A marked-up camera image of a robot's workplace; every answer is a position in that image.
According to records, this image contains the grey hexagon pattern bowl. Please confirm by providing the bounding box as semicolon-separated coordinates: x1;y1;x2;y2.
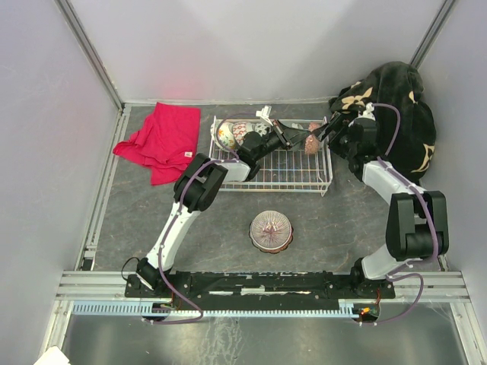
287;122;304;130

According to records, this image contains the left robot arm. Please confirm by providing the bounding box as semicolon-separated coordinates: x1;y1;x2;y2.
136;119;311;297

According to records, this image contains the floral orange green bowl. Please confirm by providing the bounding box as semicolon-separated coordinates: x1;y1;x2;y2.
210;121;237;150

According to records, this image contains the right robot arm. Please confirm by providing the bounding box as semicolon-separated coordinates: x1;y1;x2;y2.
311;114;450;297

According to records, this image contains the white wire dish rack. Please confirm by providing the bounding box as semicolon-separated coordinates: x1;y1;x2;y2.
209;116;333;196

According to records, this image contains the purple striped bowl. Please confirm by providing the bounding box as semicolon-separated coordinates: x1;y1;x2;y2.
249;211;294;254

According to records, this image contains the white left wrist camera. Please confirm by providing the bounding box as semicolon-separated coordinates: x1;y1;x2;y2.
256;105;274;127

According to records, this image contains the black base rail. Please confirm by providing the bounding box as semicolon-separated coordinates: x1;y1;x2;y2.
125;270;396;311

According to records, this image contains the white paper corner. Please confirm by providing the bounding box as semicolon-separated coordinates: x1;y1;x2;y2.
34;346;71;365

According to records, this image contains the blue triangle pattern bowl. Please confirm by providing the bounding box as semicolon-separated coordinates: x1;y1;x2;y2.
232;121;253;146

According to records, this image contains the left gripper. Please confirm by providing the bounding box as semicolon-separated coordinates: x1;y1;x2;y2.
253;119;310;161

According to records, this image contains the red folded t-shirt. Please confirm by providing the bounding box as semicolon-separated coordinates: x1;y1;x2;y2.
113;103;201;186

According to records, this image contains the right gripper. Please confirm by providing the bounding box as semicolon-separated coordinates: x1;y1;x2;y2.
310;113;356;159

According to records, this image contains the red rimmed bowl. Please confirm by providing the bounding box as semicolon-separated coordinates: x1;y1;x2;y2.
253;122;270;136

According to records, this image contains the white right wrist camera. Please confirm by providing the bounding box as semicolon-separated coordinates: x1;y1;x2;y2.
358;103;376;120

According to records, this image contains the black floral blanket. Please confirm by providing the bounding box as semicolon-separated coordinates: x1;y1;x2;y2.
329;61;437;183

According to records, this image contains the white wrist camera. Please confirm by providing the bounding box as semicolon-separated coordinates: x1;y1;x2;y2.
256;105;274;127
358;103;376;120

